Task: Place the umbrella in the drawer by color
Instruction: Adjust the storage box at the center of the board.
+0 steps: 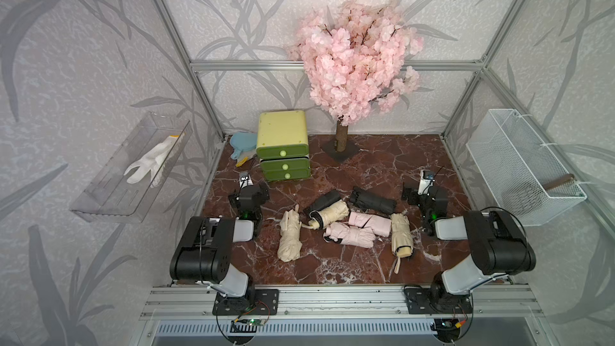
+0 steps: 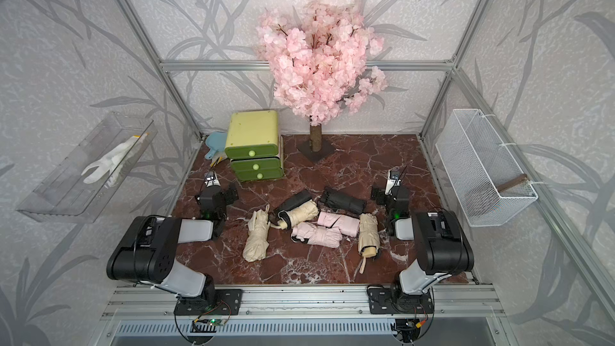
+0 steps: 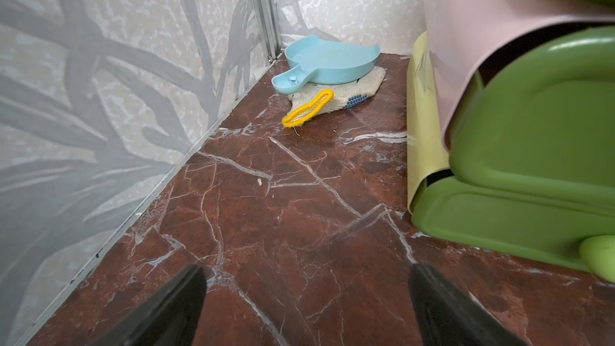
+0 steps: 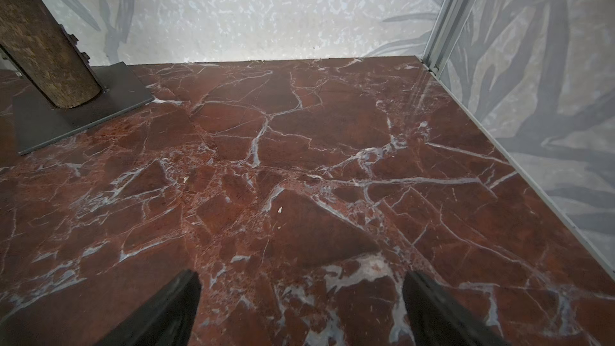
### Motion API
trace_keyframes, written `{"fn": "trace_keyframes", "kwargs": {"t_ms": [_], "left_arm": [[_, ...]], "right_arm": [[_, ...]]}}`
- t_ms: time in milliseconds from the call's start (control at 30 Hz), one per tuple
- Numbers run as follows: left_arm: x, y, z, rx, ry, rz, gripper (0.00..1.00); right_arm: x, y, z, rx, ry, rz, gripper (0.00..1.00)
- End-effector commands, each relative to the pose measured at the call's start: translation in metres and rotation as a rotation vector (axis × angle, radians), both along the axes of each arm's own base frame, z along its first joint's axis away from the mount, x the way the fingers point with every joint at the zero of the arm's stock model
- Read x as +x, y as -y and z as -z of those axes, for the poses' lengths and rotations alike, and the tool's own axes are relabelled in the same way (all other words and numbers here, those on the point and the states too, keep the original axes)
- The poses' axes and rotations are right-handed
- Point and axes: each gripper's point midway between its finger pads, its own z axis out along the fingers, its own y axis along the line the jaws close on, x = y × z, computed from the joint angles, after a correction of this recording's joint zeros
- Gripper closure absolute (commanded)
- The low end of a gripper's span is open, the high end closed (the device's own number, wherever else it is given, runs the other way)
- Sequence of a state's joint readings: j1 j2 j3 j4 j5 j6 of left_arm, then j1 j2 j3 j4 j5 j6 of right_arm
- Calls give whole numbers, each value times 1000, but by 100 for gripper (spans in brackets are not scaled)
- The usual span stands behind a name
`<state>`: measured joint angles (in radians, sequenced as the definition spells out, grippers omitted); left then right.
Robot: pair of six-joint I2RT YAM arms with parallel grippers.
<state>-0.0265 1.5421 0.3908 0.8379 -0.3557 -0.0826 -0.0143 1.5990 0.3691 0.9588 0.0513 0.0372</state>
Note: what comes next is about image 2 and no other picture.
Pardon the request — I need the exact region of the green yellow drawer cabinet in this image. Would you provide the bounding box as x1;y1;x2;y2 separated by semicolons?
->
224;110;284;183

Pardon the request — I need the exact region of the beige umbrella with black trim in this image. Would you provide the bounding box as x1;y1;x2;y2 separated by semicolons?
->
271;200;319;230

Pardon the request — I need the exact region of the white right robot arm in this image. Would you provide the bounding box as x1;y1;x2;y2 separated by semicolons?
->
371;186;474;296

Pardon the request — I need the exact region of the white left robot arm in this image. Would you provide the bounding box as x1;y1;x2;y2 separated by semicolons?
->
106;184;239;302

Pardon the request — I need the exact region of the pink umbrella upper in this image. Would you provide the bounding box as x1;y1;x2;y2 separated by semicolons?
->
317;211;360;237

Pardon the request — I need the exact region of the pink umbrella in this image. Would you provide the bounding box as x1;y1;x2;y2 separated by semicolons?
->
291;222;343;248
317;211;360;237

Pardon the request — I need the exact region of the black umbrella right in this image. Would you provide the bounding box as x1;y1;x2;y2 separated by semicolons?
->
320;187;367;215

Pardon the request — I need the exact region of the black umbrella left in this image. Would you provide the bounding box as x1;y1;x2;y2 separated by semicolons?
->
274;189;312;215

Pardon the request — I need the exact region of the pink umbrella lower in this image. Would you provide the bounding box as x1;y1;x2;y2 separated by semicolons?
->
291;222;343;248

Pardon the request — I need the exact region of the white glove on shelf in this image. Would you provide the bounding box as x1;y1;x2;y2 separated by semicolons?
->
81;133;149;188

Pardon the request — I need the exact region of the pink cherry blossom tree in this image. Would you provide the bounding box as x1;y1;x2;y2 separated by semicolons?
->
256;0;388;163

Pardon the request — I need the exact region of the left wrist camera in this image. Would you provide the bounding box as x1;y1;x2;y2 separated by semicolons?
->
202;171;220;187

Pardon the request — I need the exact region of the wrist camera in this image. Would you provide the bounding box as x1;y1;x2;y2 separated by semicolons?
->
385;169;401;195
202;171;220;187

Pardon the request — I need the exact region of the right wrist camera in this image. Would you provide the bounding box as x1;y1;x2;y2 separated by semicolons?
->
385;169;401;195

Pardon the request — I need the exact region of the white wire mesh basket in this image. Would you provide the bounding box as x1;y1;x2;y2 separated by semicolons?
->
436;109;538;227

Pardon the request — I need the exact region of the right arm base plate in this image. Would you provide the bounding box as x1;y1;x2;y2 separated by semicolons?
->
366;284;434;315

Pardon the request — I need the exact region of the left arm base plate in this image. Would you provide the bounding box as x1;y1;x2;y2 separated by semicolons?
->
174;289;243;317

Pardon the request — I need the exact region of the aluminium front rail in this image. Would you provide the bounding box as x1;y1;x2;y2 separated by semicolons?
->
101;284;505;320

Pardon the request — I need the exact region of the clear acrylic wall shelf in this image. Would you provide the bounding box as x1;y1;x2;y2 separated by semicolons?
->
17;112;158;224

